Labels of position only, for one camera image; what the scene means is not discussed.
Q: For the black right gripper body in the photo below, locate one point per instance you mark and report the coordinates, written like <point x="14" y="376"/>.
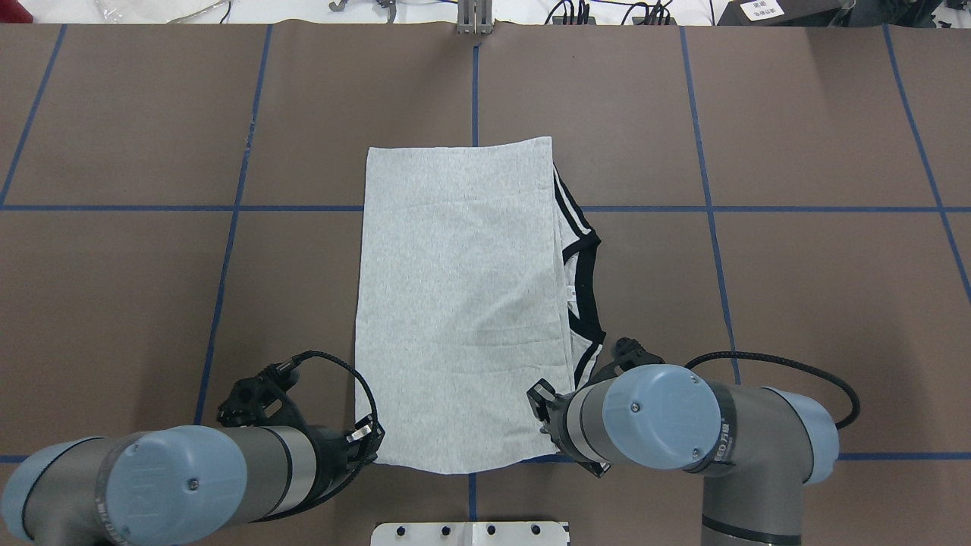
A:
<point x="559" y="419"/>

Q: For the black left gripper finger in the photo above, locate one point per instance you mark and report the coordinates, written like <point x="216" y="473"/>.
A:
<point x="364" y="440"/>

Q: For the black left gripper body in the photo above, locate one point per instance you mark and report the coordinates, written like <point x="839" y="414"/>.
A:
<point x="328" y="447"/>

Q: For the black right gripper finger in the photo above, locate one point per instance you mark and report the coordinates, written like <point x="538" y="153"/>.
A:
<point x="548" y="407"/>

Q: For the grey cartoon print t-shirt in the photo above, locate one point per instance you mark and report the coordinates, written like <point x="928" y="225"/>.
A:
<point x="475" y="283"/>

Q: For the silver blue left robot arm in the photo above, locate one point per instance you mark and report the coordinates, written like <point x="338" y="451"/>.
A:
<point x="263" y="462"/>

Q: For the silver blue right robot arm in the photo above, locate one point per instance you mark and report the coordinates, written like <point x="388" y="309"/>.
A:
<point x="756" y="448"/>

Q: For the blue tape line lengthwise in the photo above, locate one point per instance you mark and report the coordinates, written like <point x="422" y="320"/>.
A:
<point x="706" y="188"/>

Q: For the black monitor stand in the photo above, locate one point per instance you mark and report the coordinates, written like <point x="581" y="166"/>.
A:
<point x="783" y="13"/>

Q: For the clear plastic bag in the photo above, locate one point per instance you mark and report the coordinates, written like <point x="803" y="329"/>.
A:
<point x="155" y="12"/>

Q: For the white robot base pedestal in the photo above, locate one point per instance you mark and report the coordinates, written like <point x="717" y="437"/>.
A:
<point x="472" y="533"/>

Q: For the aluminium frame post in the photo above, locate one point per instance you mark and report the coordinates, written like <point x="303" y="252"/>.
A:
<point x="475" y="17"/>

